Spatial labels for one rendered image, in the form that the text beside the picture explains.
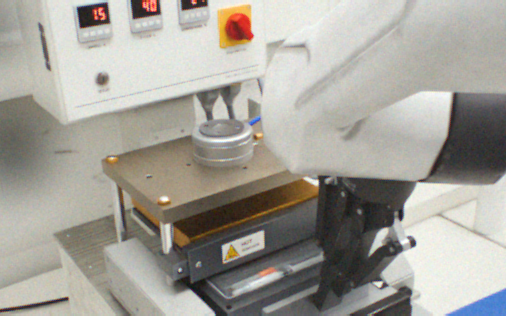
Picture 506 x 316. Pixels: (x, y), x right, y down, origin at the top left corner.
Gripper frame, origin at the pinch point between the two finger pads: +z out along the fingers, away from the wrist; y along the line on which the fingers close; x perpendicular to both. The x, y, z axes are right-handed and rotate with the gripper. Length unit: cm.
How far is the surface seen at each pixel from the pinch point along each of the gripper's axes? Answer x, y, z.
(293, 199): 4.8, -14.4, 1.8
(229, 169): -2.5, -19.3, -1.8
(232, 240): -6.0, -11.7, 1.9
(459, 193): 66, -28, 37
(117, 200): -13.7, -27.8, 7.1
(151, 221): -10.9, -23.2, 7.9
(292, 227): 2.9, -11.4, 3.3
